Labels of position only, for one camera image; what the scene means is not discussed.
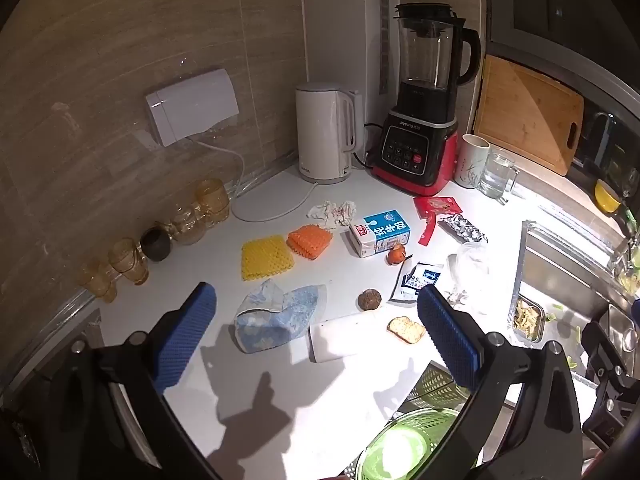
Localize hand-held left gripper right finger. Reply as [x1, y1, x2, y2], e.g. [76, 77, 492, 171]
[410, 285, 583, 480]

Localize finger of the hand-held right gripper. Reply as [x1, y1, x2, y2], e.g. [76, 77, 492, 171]
[581, 319, 640, 402]

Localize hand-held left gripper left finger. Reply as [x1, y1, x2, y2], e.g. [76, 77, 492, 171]
[45, 282, 221, 480]

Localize bread slice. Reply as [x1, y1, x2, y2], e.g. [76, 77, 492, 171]
[386, 316, 427, 346]

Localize white blue sachet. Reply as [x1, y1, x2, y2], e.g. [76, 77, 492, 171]
[389, 259, 445, 306]

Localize clear plastic bag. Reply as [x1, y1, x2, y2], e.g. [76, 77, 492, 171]
[445, 241, 493, 311]

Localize blue patterned bag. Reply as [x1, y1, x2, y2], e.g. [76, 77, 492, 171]
[234, 280, 327, 355]

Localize silver foil wrapper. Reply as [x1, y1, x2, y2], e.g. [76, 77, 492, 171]
[437, 212, 488, 244]

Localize yellow foam fruit net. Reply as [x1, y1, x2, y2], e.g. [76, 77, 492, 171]
[241, 235, 296, 282]

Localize blue white milk carton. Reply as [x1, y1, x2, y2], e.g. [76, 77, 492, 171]
[349, 208, 412, 259]

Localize green perforated basket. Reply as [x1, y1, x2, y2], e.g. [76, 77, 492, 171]
[357, 407, 473, 480]

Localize red wrapper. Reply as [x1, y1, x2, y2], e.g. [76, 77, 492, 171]
[413, 195, 462, 247]

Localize orange foam fruit net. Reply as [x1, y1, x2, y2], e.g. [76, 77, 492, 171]
[286, 224, 334, 262]

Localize white tissue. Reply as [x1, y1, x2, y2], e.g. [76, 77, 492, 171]
[306, 200, 357, 228]

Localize steel sink tray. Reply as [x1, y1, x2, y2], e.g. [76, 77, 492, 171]
[597, 302, 640, 361]

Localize metal container with food scraps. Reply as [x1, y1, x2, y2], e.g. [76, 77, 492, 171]
[509, 294, 548, 345]

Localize stainless steel sink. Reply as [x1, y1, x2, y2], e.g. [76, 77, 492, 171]
[510, 220, 640, 376]

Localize amber glass cup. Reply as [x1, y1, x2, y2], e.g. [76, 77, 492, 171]
[77, 259, 118, 304]
[170, 202, 208, 247]
[108, 237, 150, 286]
[194, 177, 232, 224]

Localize dark round jar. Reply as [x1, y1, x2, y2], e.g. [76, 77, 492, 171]
[140, 227, 172, 263]

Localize yellow bowl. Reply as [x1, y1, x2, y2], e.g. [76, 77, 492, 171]
[594, 180, 623, 216]

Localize clear glass mug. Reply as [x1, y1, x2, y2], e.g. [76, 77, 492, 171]
[478, 151, 521, 205]

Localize white mug with plant print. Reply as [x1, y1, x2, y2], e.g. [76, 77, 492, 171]
[454, 134, 491, 190]

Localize red black blender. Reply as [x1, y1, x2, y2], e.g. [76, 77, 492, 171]
[371, 2, 482, 197]

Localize white electric kettle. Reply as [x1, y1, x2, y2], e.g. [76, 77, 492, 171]
[295, 81, 365, 186]

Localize large wooden cutting board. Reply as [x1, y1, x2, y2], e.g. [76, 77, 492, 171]
[472, 54, 586, 177]

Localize grey vent grille strip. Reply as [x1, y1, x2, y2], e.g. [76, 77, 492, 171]
[377, 0, 391, 95]

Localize dark window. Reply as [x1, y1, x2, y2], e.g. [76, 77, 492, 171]
[485, 0, 640, 111]

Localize white power cable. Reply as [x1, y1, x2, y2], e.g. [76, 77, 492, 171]
[195, 137, 321, 223]

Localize black power cable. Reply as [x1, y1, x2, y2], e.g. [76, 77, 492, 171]
[352, 122, 388, 168]

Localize white wall outlet cover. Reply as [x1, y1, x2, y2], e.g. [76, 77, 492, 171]
[145, 69, 241, 148]

